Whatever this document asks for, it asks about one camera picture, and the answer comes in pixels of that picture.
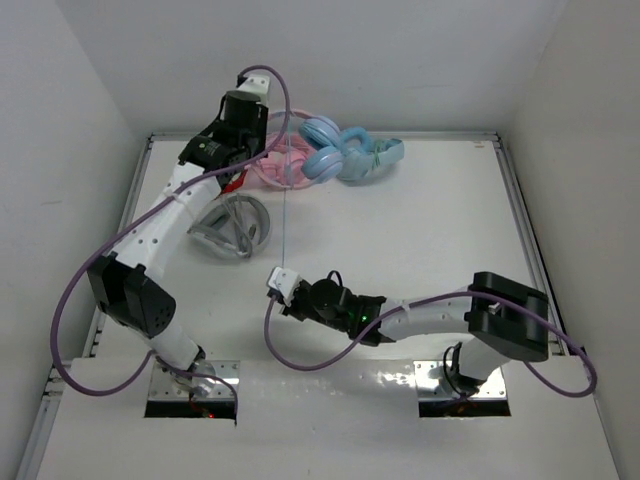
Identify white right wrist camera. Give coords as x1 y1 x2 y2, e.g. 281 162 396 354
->
266 266 302 306

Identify blue pink headphones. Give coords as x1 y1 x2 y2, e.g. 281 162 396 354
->
298 114 343 184

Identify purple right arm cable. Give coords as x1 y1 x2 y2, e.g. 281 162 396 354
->
263 292 598 400

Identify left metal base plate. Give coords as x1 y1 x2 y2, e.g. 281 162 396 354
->
147 360 240 402

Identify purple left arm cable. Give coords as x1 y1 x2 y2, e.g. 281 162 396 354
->
49 64 291 396

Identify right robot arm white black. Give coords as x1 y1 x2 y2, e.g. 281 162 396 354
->
267 267 549 399

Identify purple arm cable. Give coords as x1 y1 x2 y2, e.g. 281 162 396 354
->
263 292 598 400
49 64 291 396

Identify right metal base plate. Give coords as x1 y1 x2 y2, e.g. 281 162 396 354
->
413 360 508 403

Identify metal base plate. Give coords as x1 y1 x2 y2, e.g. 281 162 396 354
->
413 360 508 403
147 360 240 402

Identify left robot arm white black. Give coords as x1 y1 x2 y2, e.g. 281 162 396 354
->
88 87 268 370

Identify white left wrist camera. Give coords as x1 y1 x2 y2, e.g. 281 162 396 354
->
236 73 271 107

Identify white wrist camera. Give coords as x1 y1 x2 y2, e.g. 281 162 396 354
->
236 73 271 107
266 266 302 306

